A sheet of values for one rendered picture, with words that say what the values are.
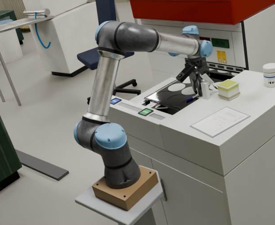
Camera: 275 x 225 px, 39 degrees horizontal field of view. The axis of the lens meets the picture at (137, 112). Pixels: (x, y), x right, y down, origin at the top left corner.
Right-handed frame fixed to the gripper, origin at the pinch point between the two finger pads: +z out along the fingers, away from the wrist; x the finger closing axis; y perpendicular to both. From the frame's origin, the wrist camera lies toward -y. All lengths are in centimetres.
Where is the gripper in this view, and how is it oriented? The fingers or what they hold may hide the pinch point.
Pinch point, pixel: (197, 93)
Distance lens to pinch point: 208.6
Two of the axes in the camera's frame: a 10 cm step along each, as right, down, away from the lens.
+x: -3.7, -3.4, 8.6
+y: 9.0, -3.5, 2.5
